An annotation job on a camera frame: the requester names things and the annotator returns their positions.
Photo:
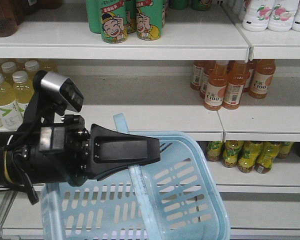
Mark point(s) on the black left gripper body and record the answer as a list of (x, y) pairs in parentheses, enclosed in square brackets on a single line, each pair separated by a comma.
[(52, 152)]

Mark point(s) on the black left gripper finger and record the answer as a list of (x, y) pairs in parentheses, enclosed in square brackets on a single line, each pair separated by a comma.
[(111, 152)]

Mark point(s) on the light blue plastic basket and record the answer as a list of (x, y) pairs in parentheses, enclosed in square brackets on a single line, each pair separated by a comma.
[(183, 199)]

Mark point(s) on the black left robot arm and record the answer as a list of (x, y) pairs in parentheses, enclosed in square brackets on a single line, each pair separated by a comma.
[(7, 169)]

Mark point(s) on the yellow label iced tea bottle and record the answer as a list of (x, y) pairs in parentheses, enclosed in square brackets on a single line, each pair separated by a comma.
[(269, 152), (285, 149), (250, 152), (213, 150), (231, 152)]

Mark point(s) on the orange juice bottle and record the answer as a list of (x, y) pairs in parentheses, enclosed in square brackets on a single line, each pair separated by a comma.
[(216, 86), (237, 78), (262, 79)]

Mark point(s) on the green cartoon tea can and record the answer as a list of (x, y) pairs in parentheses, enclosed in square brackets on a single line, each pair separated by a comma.
[(113, 21), (149, 19)]

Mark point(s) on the brown tea bottle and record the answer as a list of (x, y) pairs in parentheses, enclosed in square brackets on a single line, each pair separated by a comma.
[(8, 22)]

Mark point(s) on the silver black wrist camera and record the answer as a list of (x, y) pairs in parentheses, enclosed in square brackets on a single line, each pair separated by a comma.
[(57, 89)]

